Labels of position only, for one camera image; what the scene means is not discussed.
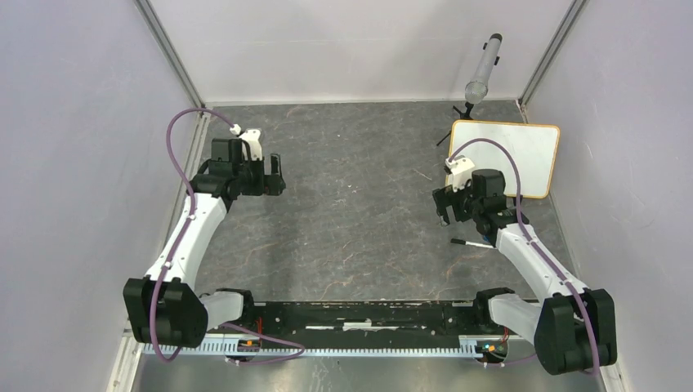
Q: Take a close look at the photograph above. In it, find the white black marker pen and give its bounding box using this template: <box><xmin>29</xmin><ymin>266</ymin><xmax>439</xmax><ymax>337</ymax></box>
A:
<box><xmin>450</xmin><ymin>238</ymin><xmax>495</xmax><ymax>249</ymax></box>

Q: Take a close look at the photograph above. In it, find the yellow framed whiteboard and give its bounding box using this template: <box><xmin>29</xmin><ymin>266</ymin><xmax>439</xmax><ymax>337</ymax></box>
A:
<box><xmin>449</xmin><ymin>120</ymin><xmax>561</xmax><ymax>199</ymax></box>

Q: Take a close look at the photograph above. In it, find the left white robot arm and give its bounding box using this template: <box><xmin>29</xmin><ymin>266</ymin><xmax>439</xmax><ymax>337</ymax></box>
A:
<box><xmin>123</xmin><ymin>138</ymin><xmax>286</xmax><ymax>349</ymax></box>

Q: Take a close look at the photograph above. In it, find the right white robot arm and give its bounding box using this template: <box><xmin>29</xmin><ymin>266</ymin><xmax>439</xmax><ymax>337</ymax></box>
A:
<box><xmin>432</xmin><ymin>169</ymin><xmax>618</xmax><ymax>375</ymax></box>

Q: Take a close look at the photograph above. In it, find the black microphone tripod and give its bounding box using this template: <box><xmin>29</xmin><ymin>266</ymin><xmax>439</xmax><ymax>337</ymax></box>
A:
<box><xmin>436</xmin><ymin>102</ymin><xmax>475</xmax><ymax>147</ymax></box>

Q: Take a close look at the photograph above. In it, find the silver microphone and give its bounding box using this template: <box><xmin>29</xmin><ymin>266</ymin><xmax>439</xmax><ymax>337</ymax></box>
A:
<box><xmin>464</xmin><ymin>33</ymin><xmax>503</xmax><ymax>105</ymax></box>

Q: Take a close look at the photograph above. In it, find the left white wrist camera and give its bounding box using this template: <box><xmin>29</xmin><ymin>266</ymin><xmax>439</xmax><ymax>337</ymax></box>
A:
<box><xmin>230</xmin><ymin>124</ymin><xmax>264</xmax><ymax>161</ymax></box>

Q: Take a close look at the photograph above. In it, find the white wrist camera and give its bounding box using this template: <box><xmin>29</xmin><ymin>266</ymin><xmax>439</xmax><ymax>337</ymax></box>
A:
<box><xmin>444</xmin><ymin>156</ymin><xmax>476</xmax><ymax>192</ymax></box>
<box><xmin>230</xmin><ymin>124</ymin><xmax>264</xmax><ymax>161</ymax></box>

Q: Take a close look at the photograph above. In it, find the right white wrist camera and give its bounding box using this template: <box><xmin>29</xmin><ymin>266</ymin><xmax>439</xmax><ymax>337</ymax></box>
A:
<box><xmin>444</xmin><ymin>156</ymin><xmax>476</xmax><ymax>192</ymax></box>

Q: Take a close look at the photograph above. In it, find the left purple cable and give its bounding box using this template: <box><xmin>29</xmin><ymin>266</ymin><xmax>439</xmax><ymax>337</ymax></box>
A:
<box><xmin>150</xmin><ymin>107</ymin><xmax>306</xmax><ymax>366</ymax></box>

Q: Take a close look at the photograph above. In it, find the purple cable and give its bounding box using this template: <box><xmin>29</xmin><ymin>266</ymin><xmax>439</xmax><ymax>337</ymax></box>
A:
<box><xmin>447</xmin><ymin>137</ymin><xmax>601</xmax><ymax>376</ymax></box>
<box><xmin>150</xmin><ymin>107</ymin><xmax>306</xmax><ymax>366</ymax></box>

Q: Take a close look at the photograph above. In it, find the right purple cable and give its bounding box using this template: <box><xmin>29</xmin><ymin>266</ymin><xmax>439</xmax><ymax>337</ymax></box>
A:
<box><xmin>447</xmin><ymin>137</ymin><xmax>601</xmax><ymax>376</ymax></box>

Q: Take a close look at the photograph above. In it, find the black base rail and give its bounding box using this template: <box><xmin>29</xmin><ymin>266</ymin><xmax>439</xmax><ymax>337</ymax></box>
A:
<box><xmin>236</xmin><ymin>301</ymin><xmax>516</xmax><ymax>350</ymax></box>

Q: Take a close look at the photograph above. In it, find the grey slotted cable duct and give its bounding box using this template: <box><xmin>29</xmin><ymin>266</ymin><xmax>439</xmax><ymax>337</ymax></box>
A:
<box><xmin>141</xmin><ymin>337</ymin><xmax>489</xmax><ymax>359</ymax></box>

